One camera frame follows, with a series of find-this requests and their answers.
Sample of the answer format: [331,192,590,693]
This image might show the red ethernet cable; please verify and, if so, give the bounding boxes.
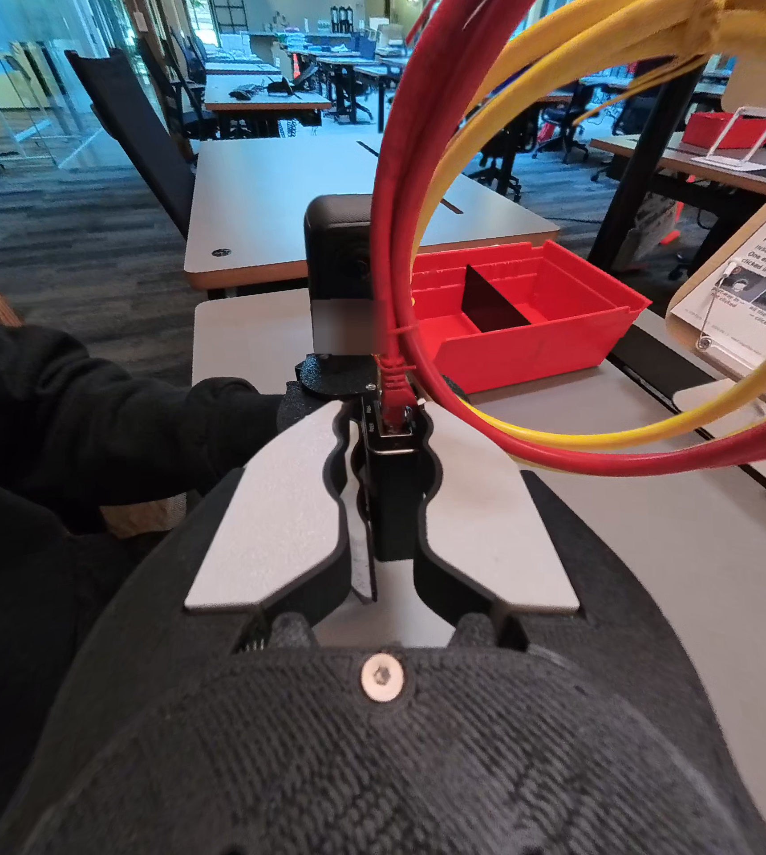
[369,0,766,478]

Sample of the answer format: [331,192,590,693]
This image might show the black metal post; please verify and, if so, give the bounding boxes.
[586,63,707,271]

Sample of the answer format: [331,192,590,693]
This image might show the person's black-clad torso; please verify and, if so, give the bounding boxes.
[0,294,190,855]

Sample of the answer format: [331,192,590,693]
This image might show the red storage bin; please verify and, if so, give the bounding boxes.
[409,240,652,395]
[682,110,766,151]

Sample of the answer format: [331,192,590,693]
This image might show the yellow ethernet cable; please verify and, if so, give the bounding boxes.
[409,0,766,450]

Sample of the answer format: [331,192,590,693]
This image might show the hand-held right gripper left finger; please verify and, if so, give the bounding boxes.
[182,399,357,627]

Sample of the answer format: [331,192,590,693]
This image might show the background office desk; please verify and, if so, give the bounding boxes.
[204,72,332,138]

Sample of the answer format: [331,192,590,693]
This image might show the person's left forearm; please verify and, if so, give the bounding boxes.
[76,376,285,515]

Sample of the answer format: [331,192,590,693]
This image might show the grey desk with wooden edge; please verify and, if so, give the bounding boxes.
[184,137,560,291]

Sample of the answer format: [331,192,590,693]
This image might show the black bin divider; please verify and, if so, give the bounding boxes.
[461,264,534,333]

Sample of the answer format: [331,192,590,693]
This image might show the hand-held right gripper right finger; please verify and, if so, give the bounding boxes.
[413,407,582,630]

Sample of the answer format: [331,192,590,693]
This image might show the black ethernet port box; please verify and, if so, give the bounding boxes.
[358,401,425,602]

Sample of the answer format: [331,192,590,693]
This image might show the black flat pad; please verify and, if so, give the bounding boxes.
[606,309,701,428]

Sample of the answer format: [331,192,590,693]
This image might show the instruction sheet stand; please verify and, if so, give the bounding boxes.
[665,160,766,468]

